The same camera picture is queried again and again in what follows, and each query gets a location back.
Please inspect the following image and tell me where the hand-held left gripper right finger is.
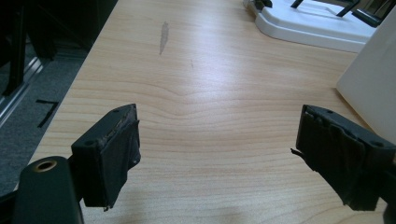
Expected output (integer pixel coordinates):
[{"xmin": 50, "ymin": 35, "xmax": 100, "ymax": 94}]
[{"xmin": 290, "ymin": 104, "xmax": 396, "ymax": 212}]

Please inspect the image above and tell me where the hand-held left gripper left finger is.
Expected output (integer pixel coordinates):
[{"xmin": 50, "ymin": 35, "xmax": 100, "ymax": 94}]
[{"xmin": 70, "ymin": 103, "xmax": 142, "ymax": 212}]

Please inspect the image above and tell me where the white box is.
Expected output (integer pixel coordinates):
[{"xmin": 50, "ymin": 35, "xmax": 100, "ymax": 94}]
[{"xmin": 335, "ymin": 7, "xmax": 396, "ymax": 145}]

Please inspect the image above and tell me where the white plastic tray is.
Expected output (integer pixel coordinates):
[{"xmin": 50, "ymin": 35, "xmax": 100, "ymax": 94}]
[{"xmin": 243, "ymin": 0, "xmax": 378, "ymax": 53}]

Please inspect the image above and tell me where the dark cabinet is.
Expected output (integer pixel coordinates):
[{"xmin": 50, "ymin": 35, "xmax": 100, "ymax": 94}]
[{"xmin": 0, "ymin": 0, "xmax": 120, "ymax": 97}]

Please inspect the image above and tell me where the black metal stand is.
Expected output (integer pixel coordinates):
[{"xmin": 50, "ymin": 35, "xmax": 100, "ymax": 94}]
[{"xmin": 290, "ymin": 0, "xmax": 396, "ymax": 28}]

